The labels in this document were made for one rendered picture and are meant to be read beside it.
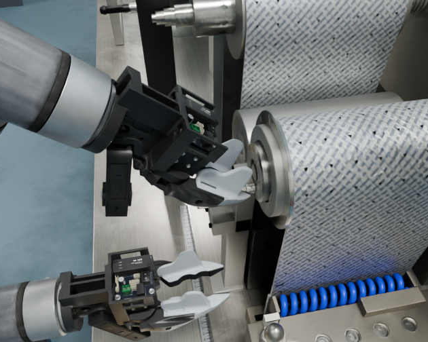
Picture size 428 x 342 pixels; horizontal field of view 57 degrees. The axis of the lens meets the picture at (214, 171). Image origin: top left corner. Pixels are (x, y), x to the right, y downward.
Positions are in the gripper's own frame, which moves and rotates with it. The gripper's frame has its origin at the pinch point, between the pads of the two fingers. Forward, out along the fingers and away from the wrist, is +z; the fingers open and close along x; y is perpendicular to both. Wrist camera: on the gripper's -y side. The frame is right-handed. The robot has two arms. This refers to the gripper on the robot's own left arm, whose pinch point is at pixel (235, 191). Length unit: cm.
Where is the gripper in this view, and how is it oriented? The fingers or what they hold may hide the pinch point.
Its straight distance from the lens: 49.6
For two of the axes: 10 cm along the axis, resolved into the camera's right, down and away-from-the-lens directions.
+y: 6.4, -6.0, -4.8
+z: 7.5, 3.3, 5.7
